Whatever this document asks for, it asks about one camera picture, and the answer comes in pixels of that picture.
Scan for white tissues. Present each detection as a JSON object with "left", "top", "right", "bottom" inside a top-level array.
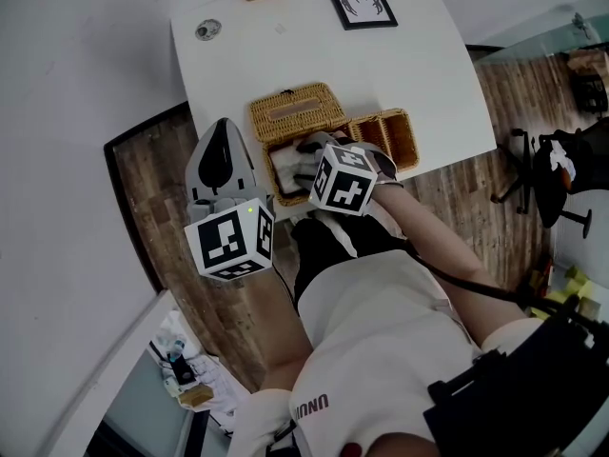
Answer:
[{"left": 269, "top": 138, "right": 316, "bottom": 195}]

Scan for black office chair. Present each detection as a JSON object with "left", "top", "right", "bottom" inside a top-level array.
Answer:
[{"left": 489, "top": 115, "right": 609, "bottom": 231}]

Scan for person's black trousers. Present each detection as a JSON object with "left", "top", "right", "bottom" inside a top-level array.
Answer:
[{"left": 289, "top": 209, "right": 421, "bottom": 307}]

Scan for wicker tissue box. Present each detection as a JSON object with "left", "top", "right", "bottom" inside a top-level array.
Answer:
[{"left": 248, "top": 81, "right": 422, "bottom": 209}]

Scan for black cable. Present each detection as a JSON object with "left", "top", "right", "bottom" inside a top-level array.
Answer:
[{"left": 402, "top": 238, "right": 580, "bottom": 316}]

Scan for person's right forearm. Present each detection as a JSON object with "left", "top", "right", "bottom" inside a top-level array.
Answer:
[{"left": 368, "top": 184, "right": 532, "bottom": 349}]

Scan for cluttered wooden shelf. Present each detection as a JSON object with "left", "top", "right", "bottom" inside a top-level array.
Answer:
[{"left": 564, "top": 47, "right": 609, "bottom": 116}]

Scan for white cloth on chair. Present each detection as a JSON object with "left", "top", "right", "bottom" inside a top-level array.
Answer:
[{"left": 548, "top": 139, "right": 580, "bottom": 190}]

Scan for clear plastic bottle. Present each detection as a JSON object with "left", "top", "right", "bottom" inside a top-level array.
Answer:
[{"left": 155, "top": 325, "right": 187, "bottom": 357}]

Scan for person's white shirt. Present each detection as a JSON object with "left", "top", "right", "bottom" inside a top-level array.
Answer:
[{"left": 230, "top": 248, "right": 546, "bottom": 457}]

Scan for small black device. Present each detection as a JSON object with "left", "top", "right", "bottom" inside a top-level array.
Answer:
[{"left": 166, "top": 353, "right": 197, "bottom": 386}]

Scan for person's left forearm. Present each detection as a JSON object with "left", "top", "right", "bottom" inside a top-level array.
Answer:
[{"left": 256, "top": 260, "right": 319, "bottom": 393}]

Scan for yellow foam blocks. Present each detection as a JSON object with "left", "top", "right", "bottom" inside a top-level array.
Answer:
[{"left": 544, "top": 264, "right": 601, "bottom": 316}]

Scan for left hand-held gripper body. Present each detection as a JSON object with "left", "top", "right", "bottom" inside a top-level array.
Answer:
[{"left": 183, "top": 185, "right": 278, "bottom": 284}]

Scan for black framed antler picture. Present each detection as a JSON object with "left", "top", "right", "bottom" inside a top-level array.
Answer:
[{"left": 319, "top": 0, "right": 400, "bottom": 32}]

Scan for small wooden block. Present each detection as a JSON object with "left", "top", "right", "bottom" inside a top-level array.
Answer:
[{"left": 177, "top": 384, "right": 216, "bottom": 409}]

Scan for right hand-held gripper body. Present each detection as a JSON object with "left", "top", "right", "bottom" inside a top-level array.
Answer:
[{"left": 307, "top": 129, "right": 404, "bottom": 217}]

